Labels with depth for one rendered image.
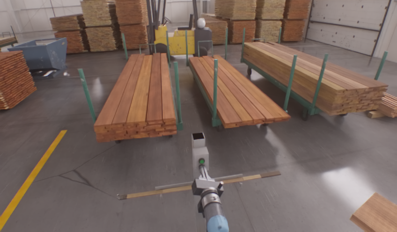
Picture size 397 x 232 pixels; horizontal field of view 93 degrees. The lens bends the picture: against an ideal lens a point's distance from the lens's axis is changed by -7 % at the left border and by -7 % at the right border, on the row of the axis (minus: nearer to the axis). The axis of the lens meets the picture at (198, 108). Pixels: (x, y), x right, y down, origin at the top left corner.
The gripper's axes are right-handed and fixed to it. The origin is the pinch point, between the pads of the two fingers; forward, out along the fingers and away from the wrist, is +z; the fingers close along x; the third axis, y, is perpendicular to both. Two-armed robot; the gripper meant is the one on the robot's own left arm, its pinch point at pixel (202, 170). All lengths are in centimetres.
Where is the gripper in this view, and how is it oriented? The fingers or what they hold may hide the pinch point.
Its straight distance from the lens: 101.5
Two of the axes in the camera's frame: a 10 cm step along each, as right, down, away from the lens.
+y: 3.6, -8.5, -3.8
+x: -9.2, -2.4, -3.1
